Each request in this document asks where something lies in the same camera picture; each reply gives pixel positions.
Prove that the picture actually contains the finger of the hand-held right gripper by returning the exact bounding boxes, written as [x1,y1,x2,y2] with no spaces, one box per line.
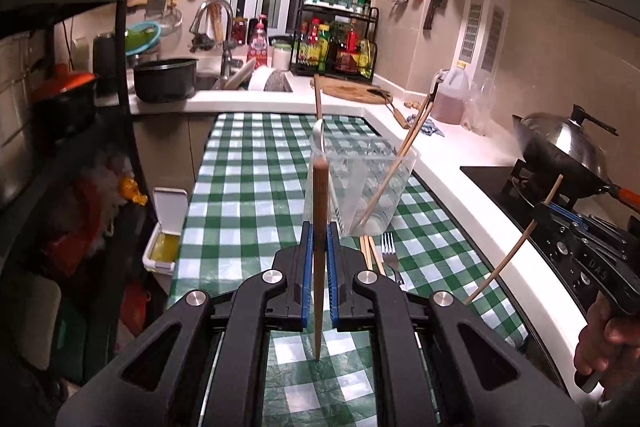
[531,202,587,234]

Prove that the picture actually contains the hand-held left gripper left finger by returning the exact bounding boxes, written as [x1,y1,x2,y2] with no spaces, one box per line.
[55,222,315,427]

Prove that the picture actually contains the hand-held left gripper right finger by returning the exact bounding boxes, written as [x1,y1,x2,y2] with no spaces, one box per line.
[327,222,587,427]

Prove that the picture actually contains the clear plastic utensil holder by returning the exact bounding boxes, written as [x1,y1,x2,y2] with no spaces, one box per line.
[302,136,422,238]

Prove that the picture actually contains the person's right hand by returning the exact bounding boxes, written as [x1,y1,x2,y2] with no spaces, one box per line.
[573,292,640,402]

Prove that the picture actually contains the black wok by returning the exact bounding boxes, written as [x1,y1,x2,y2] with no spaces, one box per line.
[512,114,640,212]

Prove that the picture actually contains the steel wok lid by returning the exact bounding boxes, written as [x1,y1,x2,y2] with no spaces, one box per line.
[520,104,621,185]

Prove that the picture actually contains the black gas stove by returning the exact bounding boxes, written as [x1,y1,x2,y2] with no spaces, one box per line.
[460,164,640,388]

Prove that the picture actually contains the green checkered tablecloth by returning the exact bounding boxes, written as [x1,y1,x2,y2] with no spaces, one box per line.
[167,112,531,427]

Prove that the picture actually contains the white lidded container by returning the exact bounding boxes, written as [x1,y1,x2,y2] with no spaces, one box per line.
[142,187,190,274]

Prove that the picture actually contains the blue dish cloth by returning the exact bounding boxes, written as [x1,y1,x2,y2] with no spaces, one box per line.
[406,117,445,138]

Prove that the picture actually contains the plastic oil jug yellow cap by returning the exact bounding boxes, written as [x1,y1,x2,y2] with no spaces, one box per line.
[430,61,471,126]

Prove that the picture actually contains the round wooden cutting board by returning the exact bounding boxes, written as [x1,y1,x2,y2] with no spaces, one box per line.
[322,82,394,104]

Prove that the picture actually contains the patterned bowl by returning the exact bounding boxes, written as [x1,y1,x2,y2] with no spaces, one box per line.
[248,67,294,93]

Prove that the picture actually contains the colourful plastic bags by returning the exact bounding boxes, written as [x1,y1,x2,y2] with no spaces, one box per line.
[40,152,151,323]

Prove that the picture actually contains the white jar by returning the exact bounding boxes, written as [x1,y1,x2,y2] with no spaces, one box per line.
[272,43,292,72]

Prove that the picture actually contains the yellow seasoning packet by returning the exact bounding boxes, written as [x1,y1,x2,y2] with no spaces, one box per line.
[359,39,374,76]

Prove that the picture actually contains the yellow green bottle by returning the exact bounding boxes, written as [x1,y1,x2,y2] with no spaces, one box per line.
[319,23,332,70]

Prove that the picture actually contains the amber bottle red label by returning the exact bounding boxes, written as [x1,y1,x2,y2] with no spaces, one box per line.
[340,19,362,73]

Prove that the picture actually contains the red cap sauce bottle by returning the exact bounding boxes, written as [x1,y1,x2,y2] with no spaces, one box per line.
[307,18,322,64]

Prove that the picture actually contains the pink dish soap bottle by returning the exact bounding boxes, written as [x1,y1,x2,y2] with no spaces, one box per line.
[246,14,270,68]

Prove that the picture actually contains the black spice rack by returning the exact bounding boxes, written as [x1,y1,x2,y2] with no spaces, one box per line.
[290,0,380,80]

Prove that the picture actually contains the black cooking pot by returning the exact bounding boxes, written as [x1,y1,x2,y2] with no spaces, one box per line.
[132,58,199,104]

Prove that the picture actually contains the chrome kitchen faucet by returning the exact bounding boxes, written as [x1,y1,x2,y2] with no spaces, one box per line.
[189,0,237,80]

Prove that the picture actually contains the green colander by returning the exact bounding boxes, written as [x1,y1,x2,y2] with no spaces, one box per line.
[125,22,162,56]

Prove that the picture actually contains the black thermos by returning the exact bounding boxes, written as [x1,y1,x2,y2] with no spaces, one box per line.
[92,33,117,96]

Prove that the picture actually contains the orange lid pot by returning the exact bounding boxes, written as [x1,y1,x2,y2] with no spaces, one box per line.
[31,63,99,138]

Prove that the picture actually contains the black metal shelf rack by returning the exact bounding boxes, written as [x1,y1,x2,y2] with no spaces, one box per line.
[0,0,201,388]

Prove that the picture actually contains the metal fork white handle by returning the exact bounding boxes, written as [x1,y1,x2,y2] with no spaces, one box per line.
[380,232,407,290]

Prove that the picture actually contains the wooden handled knife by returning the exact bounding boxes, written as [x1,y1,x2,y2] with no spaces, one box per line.
[367,87,409,128]

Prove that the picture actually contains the wall vent panel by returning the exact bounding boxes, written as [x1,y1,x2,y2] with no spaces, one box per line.
[480,5,505,73]
[457,0,485,60]

